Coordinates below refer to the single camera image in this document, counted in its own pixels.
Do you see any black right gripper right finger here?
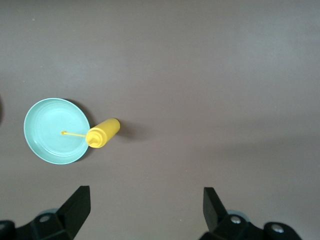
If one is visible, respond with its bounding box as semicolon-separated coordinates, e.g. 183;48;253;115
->
199;186;303;240

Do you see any yellow mustard squeeze bottle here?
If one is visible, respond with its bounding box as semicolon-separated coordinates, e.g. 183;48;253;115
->
60;117;121;150

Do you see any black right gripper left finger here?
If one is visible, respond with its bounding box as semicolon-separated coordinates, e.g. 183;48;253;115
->
0;185;91;240

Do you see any mint green plate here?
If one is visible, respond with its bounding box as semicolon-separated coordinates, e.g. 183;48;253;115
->
23;97;91;166

